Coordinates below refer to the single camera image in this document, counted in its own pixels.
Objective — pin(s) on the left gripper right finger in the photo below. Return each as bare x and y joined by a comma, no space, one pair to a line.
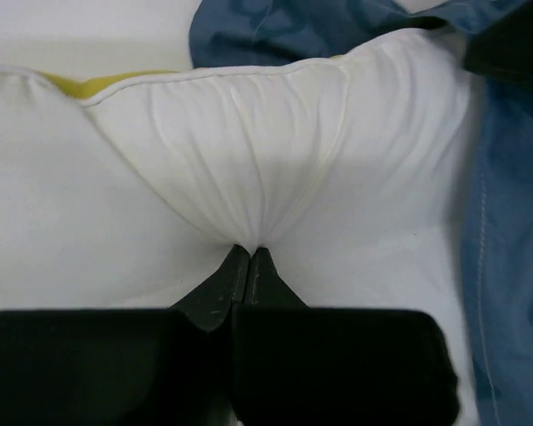
298,365

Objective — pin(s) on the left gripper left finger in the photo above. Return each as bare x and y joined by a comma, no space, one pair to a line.
159,366

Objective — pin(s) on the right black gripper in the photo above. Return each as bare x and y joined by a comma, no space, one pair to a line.
504,51

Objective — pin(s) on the blue cartoon print pillowcase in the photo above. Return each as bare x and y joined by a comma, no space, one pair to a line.
497,246

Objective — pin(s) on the white pillow yellow trim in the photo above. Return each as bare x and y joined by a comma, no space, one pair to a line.
129,191

